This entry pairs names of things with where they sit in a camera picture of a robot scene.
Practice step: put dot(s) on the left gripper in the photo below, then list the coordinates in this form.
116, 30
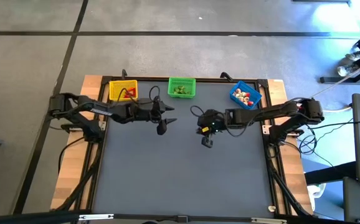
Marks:
149, 111

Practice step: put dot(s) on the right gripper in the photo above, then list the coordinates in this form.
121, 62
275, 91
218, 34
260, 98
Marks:
212, 121

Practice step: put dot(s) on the red toy chili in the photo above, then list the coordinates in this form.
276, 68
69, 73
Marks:
131, 94
133, 90

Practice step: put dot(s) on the orange-red toy chili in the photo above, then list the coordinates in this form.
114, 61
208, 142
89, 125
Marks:
127, 96

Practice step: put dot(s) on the peach toy mushroom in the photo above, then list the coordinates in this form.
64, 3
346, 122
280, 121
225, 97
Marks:
243, 99

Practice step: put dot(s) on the white toy mushroom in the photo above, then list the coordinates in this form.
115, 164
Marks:
247, 100

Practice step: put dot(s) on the red-capped toy mushroom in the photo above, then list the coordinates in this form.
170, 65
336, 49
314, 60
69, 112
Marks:
248, 95

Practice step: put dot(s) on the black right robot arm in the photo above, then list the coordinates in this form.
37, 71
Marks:
261, 115

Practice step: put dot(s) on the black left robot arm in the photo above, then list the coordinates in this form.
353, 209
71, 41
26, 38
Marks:
99, 110

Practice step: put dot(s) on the green plastic basket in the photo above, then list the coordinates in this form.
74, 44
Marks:
172, 83

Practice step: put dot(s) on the yellow plastic basket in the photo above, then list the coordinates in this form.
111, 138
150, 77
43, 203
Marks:
115, 93

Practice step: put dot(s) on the black clamp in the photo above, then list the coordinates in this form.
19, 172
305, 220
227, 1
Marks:
124, 74
226, 76

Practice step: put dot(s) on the blue plastic basket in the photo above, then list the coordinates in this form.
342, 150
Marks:
254, 93

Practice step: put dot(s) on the wooden table side board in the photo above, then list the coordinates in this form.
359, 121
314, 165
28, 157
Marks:
71, 174
293, 174

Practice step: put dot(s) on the beige toy mushroom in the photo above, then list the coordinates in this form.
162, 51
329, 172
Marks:
271, 208

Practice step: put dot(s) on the black support strut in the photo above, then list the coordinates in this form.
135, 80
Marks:
287, 194
83, 182

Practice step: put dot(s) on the white plastic object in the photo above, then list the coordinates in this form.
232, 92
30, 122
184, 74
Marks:
316, 190

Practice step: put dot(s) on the black stand leg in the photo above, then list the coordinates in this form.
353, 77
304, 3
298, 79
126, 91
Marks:
329, 174

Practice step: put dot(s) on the dark metal stand base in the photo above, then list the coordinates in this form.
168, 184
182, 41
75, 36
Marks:
339, 80

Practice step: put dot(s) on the person's shoe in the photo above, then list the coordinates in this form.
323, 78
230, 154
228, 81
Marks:
344, 71
352, 56

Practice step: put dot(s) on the black horizontal bar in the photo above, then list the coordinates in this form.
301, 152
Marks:
27, 217

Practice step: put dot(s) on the black table frame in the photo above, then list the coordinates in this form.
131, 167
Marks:
155, 79

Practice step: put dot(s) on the metal bracket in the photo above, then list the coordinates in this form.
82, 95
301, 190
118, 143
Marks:
96, 216
268, 220

